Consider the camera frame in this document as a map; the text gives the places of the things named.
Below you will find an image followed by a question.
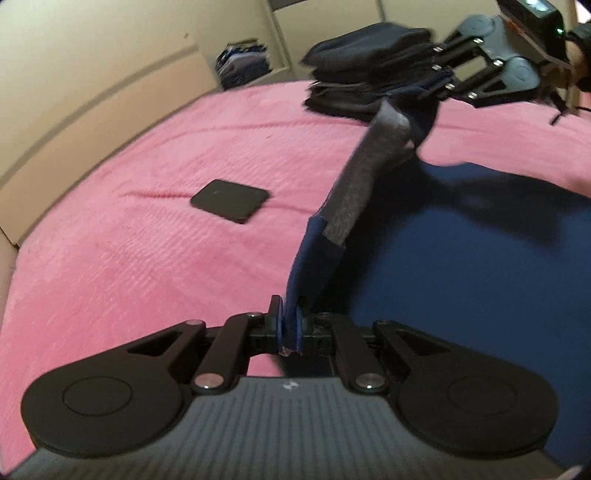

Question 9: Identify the navy blue sweatshirt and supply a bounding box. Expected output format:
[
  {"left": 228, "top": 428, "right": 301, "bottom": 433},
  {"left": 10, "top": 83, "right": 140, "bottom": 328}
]
[{"left": 277, "top": 82, "right": 591, "bottom": 480}]

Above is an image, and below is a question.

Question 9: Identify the beige wooden headboard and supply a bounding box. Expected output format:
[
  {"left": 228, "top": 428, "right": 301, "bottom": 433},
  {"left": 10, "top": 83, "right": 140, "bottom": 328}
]
[{"left": 0, "top": 44, "right": 221, "bottom": 246}]

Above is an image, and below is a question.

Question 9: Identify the stack of dark folded clothes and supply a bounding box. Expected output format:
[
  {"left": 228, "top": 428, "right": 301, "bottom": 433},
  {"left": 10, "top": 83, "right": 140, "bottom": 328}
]
[{"left": 300, "top": 22, "right": 445, "bottom": 123}]

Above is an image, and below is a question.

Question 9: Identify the black smartphone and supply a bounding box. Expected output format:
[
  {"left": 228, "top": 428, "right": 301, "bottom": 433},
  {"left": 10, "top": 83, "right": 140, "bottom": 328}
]
[{"left": 190, "top": 179, "right": 273, "bottom": 225}]

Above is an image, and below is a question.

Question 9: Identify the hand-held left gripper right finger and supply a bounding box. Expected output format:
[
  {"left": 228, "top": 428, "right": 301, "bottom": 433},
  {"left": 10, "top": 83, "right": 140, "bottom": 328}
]
[{"left": 294, "top": 307, "right": 447, "bottom": 394}]

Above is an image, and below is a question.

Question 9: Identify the pink fleece blanket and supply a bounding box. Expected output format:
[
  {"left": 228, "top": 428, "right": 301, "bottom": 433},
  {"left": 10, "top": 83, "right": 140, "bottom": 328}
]
[{"left": 0, "top": 78, "right": 591, "bottom": 464}]

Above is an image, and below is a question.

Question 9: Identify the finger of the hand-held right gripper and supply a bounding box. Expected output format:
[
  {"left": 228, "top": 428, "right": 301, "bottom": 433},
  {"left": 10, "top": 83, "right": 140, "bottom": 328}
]
[
  {"left": 427, "top": 58, "right": 507, "bottom": 108},
  {"left": 429, "top": 28, "right": 491, "bottom": 73}
]

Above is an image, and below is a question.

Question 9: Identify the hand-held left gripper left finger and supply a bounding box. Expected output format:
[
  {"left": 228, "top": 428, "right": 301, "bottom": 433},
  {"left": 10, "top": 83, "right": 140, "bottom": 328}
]
[{"left": 127, "top": 295, "right": 284, "bottom": 394}]

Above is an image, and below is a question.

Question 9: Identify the pile of mixed folded clothes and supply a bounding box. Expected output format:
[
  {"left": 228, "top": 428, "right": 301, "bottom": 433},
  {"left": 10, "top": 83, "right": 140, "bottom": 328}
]
[{"left": 215, "top": 41, "right": 271, "bottom": 91}]

